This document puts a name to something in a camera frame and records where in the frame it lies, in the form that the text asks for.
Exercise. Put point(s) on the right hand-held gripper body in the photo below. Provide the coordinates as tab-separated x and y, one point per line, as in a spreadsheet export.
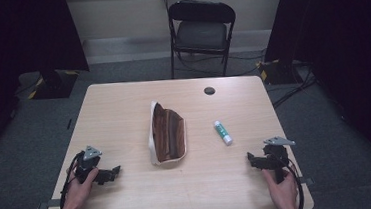
276	154

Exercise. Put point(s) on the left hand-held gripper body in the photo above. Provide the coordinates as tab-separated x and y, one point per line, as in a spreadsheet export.
87	163

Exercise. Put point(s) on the white and green glue stick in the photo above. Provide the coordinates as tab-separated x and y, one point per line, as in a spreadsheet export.
223	133

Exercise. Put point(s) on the brown and white pencil case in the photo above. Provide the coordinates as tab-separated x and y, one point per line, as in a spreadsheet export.
168	134

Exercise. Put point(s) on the person's left hand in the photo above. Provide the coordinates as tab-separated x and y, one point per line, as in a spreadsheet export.
79	192

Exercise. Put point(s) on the person's right hand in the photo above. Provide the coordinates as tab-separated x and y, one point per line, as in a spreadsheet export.
283	192

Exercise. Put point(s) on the black stand base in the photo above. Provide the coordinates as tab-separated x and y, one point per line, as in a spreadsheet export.
53	85
279	72

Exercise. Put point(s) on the dark curtain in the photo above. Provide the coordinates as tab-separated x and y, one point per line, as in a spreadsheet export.
342	38
15	47

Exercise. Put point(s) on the black folding chair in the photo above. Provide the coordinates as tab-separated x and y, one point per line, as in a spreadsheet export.
201	33

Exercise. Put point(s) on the grey table bracket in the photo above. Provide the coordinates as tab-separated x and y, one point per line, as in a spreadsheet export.
45	205
307	181

